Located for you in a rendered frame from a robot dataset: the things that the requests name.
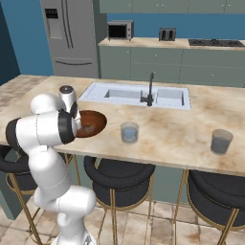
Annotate silver toaster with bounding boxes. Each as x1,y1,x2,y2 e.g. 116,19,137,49
158,27,177,42

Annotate grey-green base cupboards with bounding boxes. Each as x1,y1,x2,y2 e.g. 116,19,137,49
99,45,245,88

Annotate clear glass of water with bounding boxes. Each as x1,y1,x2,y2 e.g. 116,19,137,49
120,121,141,145
210,128,234,156

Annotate black gas hob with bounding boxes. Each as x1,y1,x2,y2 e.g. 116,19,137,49
188,38,245,49

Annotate brown wooden ice bowl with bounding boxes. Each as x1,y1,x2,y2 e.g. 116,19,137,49
76,109,108,139

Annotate grey-green wall cupboards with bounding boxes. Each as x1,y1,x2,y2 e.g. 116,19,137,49
99,0,245,15

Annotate silver microwave oven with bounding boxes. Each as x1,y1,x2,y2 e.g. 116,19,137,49
106,19,135,42

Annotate stainless steel fridge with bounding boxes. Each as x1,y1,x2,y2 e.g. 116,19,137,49
39,0,108,79

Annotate white double sink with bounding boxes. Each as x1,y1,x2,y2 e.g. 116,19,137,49
78,81,192,111

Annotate black stool with gold legs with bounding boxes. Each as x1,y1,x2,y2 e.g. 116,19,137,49
173,168,245,245
83,155,157,245
0,144,82,245

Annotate black sink tap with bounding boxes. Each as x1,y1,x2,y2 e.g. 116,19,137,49
140,72,156,107

